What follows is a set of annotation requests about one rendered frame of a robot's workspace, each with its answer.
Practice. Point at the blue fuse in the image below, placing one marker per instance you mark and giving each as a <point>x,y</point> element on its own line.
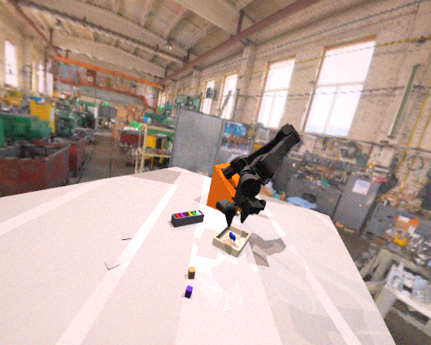
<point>232,237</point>

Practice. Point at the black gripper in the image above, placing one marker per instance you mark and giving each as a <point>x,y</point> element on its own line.
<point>228,209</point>

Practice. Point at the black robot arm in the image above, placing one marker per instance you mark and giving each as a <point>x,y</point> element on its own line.
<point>258,167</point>

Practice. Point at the small purple block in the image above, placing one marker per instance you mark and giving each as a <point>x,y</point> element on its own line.
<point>188,291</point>

